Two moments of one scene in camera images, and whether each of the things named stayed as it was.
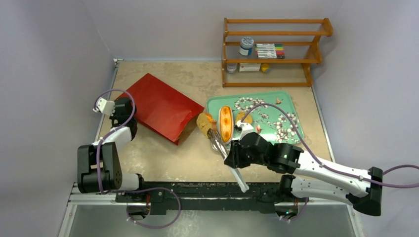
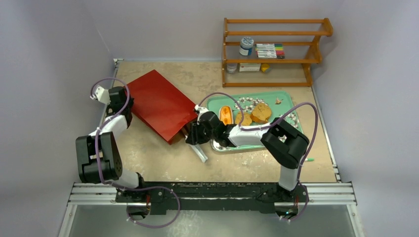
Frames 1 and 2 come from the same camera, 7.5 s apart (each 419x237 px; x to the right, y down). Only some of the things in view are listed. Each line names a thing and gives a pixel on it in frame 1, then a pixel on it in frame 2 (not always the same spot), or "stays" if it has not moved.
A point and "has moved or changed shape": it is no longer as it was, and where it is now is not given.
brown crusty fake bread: (204, 122) has moved or changed shape
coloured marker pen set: (270, 51) stays
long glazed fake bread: (226, 123) stays
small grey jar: (231, 67) stays
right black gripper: (234, 154) to (192, 136)
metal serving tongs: (217, 144) to (198, 150)
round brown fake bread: (240, 115) stays
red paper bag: (163, 108) stays
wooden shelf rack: (271, 52) stays
